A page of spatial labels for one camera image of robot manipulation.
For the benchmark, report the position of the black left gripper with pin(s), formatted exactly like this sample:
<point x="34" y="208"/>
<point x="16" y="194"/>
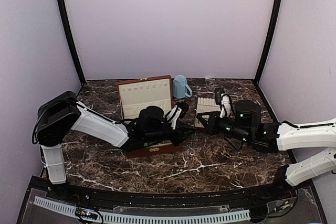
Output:
<point x="181" y="129"/>

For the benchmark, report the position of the white perforated cable rail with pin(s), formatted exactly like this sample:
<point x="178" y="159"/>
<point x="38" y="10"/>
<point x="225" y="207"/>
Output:
<point x="86" y="215"/>

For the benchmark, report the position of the red jewelry box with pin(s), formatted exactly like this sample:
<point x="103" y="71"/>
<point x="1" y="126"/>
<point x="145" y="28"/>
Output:
<point x="136" y="95"/>

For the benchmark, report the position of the light blue faceted mug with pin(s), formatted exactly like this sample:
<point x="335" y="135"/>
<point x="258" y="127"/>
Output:
<point x="181" y="89"/>

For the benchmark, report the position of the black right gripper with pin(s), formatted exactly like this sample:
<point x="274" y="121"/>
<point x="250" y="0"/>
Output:
<point x="211" y="125"/>

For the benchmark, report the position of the red jewelry display tray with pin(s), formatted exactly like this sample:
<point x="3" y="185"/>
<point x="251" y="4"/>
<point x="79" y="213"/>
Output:
<point x="209" y="105"/>

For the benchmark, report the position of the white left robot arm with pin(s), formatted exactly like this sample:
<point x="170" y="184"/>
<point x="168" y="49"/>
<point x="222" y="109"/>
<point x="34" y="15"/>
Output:
<point x="65" y="113"/>

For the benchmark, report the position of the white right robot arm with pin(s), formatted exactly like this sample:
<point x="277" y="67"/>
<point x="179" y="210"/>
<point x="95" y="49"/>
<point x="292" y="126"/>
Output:
<point x="309" y="135"/>

